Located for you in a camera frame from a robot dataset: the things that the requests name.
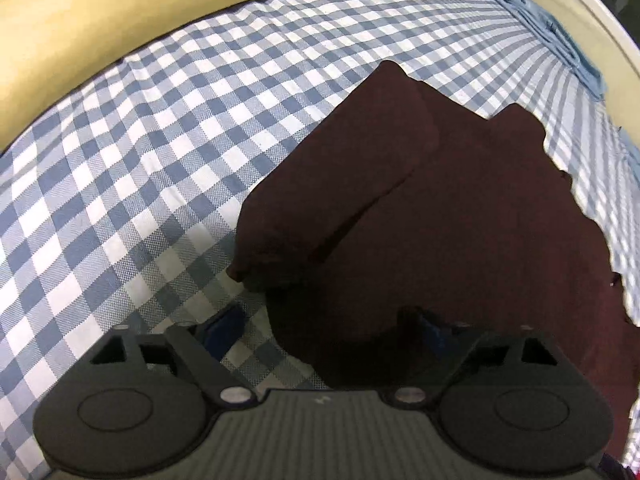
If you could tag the blue checkered bed sheet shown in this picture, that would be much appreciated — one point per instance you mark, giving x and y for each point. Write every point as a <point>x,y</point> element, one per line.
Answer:
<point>125,160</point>

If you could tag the blue star curtain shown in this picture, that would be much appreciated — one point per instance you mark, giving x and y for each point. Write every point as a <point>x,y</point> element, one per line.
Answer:
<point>550,30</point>

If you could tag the maroon printed sweatshirt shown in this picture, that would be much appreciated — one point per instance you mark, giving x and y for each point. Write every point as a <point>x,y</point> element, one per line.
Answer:
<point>450,210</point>

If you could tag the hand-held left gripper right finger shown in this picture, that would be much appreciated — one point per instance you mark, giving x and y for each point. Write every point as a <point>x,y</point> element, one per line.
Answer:
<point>434,334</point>

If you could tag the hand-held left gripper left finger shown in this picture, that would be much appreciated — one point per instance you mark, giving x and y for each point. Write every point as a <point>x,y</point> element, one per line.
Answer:
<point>222,324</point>

